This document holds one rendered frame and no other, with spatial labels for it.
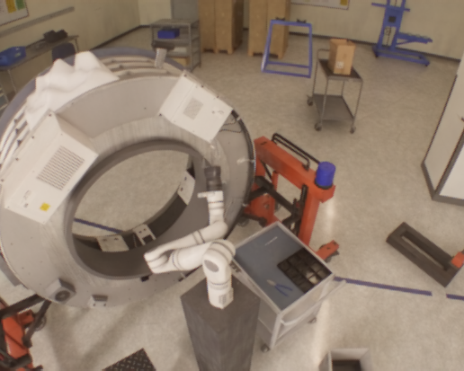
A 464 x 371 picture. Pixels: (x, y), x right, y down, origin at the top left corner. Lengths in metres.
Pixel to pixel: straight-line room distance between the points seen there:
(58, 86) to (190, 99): 0.52
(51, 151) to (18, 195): 0.20
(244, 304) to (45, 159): 0.93
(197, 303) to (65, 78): 1.03
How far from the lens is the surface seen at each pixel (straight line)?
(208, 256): 1.08
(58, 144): 1.12
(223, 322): 1.31
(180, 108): 1.27
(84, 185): 1.36
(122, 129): 1.34
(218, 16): 7.72
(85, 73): 1.31
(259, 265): 2.00
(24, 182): 1.17
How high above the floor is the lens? 2.28
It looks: 40 degrees down
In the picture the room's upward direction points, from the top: straight up
